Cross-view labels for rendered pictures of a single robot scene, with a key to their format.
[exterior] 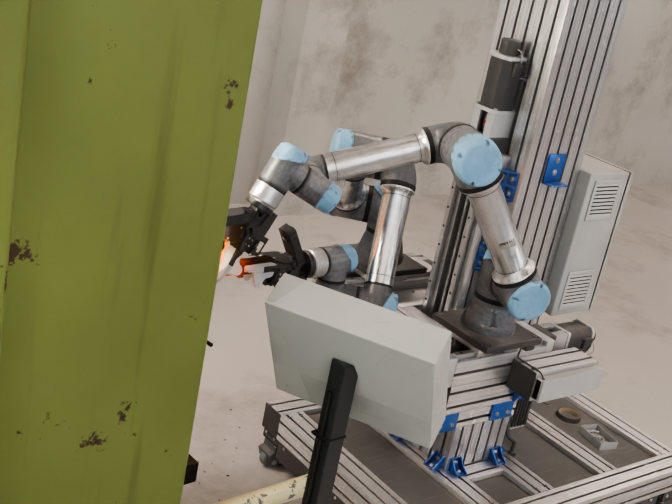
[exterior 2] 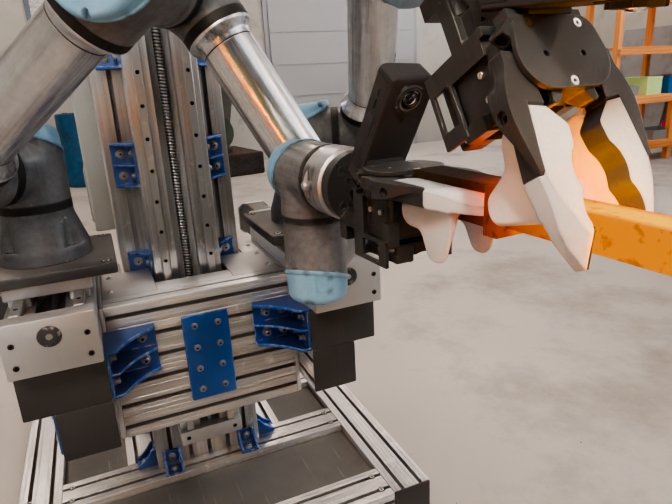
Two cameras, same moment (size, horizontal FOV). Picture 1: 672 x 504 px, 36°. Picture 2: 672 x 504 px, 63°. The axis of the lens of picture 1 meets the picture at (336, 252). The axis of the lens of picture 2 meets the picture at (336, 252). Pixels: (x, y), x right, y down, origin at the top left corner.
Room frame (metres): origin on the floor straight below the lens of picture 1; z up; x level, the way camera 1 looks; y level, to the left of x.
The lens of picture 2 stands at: (2.28, 0.60, 1.09)
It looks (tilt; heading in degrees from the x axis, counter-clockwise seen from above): 17 degrees down; 288
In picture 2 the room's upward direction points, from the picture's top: 3 degrees counter-clockwise
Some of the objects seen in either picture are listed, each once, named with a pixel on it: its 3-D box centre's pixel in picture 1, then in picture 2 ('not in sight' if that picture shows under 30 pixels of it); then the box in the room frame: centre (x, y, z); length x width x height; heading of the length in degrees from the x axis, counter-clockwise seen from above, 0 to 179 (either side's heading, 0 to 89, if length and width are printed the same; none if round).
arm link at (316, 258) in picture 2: (333, 296); (320, 251); (2.49, -0.02, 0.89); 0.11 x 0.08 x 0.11; 90
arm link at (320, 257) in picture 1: (311, 262); (340, 182); (2.44, 0.06, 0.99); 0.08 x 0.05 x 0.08; 45
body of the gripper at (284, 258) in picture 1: (286, 269); (385, 202); (2.38, 0.11, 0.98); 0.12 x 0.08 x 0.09; 135
